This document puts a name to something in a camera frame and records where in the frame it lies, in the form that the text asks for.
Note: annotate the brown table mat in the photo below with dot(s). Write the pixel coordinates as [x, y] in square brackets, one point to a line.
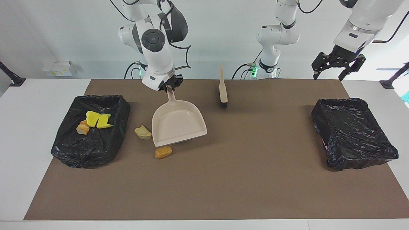
[255, 179]

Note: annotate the beige hand brush black bristles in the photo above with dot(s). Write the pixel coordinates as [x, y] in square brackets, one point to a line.
[222, 89]

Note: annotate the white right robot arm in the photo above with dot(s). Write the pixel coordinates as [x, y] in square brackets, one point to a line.
[159, 60]

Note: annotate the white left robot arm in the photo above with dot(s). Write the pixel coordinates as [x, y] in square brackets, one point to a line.
[278, 35]

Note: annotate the orange striped croissant piece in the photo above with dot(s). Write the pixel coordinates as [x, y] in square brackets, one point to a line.
[83, 128]

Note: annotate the teal plastic object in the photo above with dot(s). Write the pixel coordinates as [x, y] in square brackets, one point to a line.
[406, 97]

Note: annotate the notched yellow sponge piece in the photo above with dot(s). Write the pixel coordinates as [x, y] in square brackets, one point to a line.
[104, 122]

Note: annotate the black bag lined trash bin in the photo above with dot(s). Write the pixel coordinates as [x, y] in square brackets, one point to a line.
[351, 134]
[89, 147]

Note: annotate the white wall outlet box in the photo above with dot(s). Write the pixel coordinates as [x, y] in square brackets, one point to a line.
[59, 68]

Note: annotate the brown bread roll piece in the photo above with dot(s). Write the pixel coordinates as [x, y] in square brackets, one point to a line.
[163, 152]

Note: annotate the black camera stand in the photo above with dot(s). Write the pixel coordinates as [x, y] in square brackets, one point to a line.
[391, 81]
[12, 78]

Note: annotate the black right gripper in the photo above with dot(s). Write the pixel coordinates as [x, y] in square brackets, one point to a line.
[176, 80]

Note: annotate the beige plastic dustpan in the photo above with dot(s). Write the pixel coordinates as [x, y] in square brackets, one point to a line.
[179, 124]

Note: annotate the pale yellowish sponge chunk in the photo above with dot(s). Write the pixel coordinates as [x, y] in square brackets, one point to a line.
[143, 132]

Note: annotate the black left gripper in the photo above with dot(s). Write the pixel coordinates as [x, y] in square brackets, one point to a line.
[343, 52]

